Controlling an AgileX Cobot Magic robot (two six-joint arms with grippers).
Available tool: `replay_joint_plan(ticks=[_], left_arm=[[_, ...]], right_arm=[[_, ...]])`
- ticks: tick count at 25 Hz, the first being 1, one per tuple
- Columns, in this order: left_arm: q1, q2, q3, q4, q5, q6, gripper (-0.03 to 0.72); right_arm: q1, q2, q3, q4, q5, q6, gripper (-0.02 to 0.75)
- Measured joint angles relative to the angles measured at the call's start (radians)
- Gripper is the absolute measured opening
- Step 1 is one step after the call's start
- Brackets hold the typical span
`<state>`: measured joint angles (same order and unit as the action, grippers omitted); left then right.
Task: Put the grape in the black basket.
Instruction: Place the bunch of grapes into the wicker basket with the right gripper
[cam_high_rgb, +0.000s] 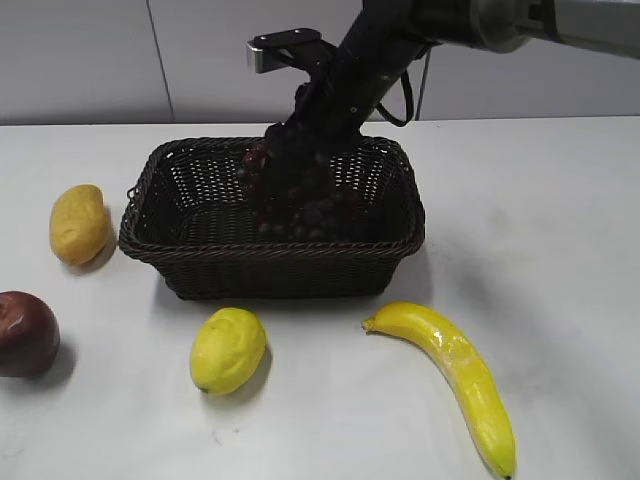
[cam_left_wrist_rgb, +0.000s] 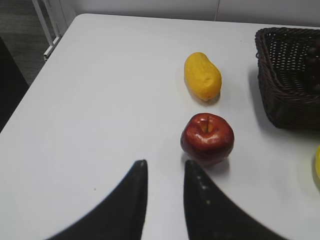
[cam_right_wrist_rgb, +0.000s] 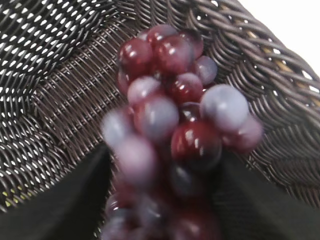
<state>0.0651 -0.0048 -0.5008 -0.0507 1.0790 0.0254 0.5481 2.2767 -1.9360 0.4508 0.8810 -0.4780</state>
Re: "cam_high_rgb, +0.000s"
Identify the yellow banana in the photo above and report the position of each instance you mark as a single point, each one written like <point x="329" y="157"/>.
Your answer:
<point x="465" y="371"/>

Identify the dark woven wicker basket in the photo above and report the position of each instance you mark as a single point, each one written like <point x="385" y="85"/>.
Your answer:
<point x="190" y="218"/>

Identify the yellow mango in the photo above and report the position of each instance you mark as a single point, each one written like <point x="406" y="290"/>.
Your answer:
<point x="79" y="225"/>

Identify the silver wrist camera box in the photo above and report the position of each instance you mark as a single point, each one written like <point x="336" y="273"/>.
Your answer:
<point x="300" y="48"/>

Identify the dark red apple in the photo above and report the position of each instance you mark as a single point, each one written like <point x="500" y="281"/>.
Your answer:
<point x="30" y="335"/>

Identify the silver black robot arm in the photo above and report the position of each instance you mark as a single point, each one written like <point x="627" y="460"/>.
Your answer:
<point x="502" y="27"/>

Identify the dark red grape bunch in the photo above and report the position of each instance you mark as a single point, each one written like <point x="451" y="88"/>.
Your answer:
<point x="334" y="214"/>

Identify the yellow lemon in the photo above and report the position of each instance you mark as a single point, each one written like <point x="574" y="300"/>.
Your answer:
<point x="227" y="351"/>

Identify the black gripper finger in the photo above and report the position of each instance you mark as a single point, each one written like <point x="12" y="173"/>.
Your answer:
<point x="291" y="165"/>

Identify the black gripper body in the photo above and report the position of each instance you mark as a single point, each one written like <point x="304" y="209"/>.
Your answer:
<point x="368" y="62"/>

